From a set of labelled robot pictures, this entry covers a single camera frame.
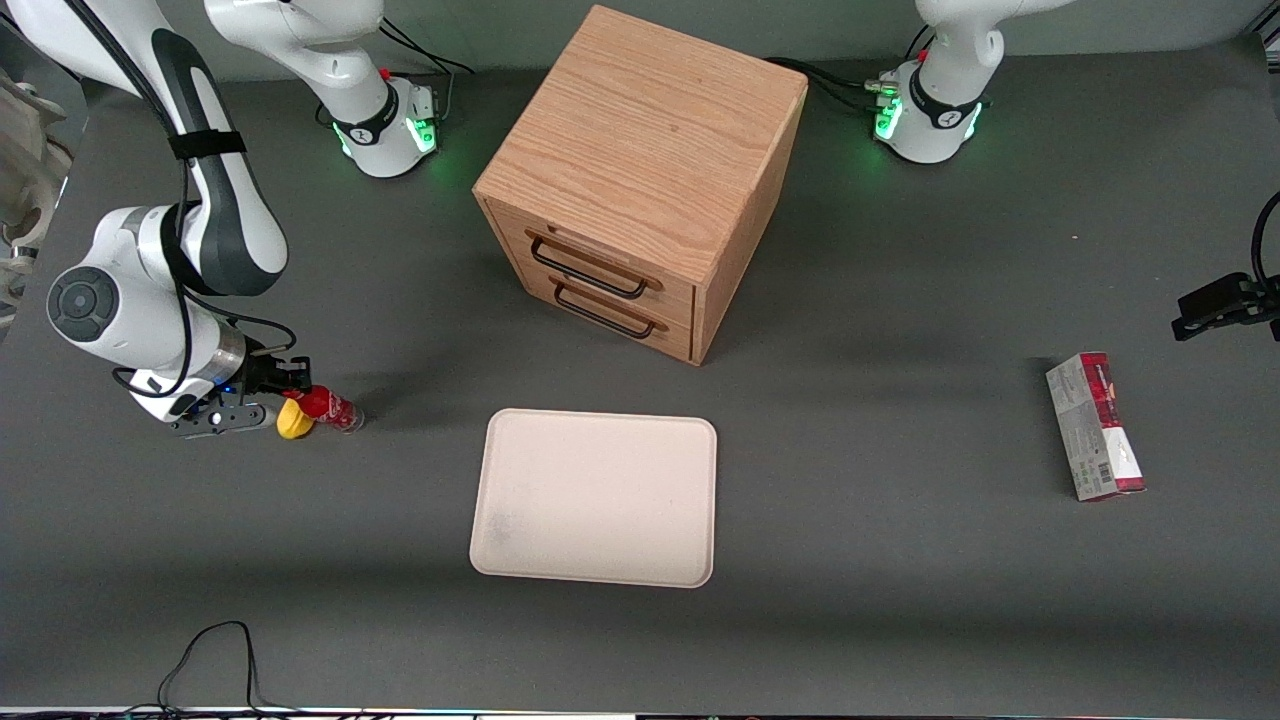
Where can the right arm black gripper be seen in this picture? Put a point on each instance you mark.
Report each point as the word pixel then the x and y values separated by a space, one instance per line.
pixel 268 374

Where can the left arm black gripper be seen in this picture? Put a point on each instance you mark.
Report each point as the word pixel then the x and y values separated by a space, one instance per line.
pixel 1226 302

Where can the small red coke bottle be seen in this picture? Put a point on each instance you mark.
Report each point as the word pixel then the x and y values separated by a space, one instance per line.
pixel 332 407

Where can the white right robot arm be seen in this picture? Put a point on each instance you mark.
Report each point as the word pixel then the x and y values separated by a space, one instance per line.
pixel 215 200

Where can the beige rectangular tray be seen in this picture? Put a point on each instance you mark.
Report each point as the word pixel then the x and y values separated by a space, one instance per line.
pixel 596 497

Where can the small yellow toy fruit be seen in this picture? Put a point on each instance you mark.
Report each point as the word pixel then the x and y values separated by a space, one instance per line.
pixel 294 421

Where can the red plaid cardboard box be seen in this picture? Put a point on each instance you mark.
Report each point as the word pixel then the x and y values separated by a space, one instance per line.
pixel 1098 425

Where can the beige clutter beside table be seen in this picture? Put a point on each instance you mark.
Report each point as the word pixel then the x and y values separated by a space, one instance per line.
pixel 25 190

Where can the wooden two-drawer cabinet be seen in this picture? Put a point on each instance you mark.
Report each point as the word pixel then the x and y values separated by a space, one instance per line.
pixel 640 170

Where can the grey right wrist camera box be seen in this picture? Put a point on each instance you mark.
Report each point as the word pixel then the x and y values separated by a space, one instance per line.
pixel 222 416

